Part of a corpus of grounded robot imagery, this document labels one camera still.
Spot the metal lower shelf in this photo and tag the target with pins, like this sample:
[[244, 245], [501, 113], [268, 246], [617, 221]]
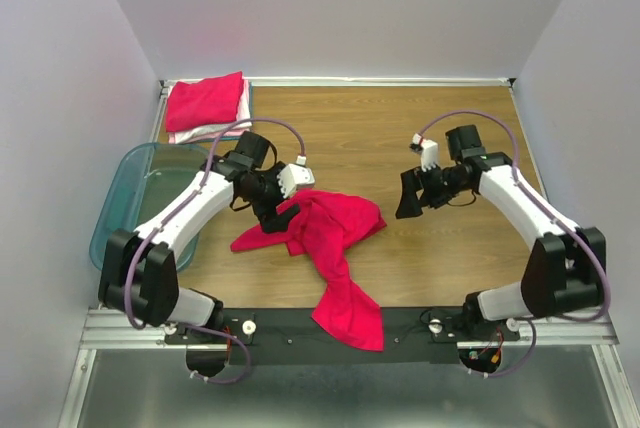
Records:
[[574, 386]]

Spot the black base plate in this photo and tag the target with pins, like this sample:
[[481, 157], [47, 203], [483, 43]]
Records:
[[280, 336]]

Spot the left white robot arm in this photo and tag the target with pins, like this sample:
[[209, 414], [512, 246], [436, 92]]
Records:
[[139, 274]]

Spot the folded pink t-shirt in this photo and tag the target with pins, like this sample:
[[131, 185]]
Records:
[[182, 138]]

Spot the folded white t-shirt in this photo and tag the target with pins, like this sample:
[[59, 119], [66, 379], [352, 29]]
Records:
[[210, 131]]

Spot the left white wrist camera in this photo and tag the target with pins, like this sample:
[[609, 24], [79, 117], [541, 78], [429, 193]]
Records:
[[294, 178]]

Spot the aluminium frame rail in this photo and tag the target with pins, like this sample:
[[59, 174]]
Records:
[[108, 329]]

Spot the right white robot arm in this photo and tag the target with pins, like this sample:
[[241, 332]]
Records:
[[566, 265]]

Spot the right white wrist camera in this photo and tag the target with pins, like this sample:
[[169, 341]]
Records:
[[427, 150]]

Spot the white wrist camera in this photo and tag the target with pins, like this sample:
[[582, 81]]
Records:
[[427, 150], [294, 178]]

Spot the teal plastic bin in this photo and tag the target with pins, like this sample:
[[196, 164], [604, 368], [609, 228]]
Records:
[[148, 178]]

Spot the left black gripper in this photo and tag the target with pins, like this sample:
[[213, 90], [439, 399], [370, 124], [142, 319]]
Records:
[[279, 222]]

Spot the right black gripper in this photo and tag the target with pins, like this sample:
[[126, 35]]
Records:
[[412, 180]]

